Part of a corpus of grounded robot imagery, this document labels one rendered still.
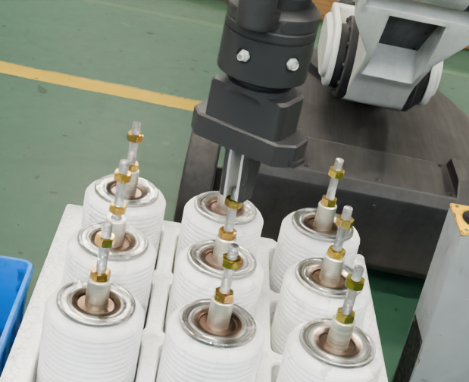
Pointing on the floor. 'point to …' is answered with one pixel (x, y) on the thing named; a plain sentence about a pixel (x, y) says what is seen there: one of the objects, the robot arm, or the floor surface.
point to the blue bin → (0, 309)
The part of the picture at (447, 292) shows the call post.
